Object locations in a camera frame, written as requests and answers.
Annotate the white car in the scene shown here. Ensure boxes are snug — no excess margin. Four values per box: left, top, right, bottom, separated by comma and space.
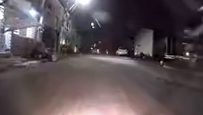
115, 45, 130, 57

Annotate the vehicle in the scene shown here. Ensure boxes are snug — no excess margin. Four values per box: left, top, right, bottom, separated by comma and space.
161, 52, 178, 62

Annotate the building with lit windows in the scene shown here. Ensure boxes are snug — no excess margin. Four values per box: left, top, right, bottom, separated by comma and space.
0, 0, 75, 61

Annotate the grey asphalt road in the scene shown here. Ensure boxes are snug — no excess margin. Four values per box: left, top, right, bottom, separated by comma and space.
0, 48, 203, 115

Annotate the grey kerb strip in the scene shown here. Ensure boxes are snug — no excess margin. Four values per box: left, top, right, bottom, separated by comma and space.
0, 50, 58, 79

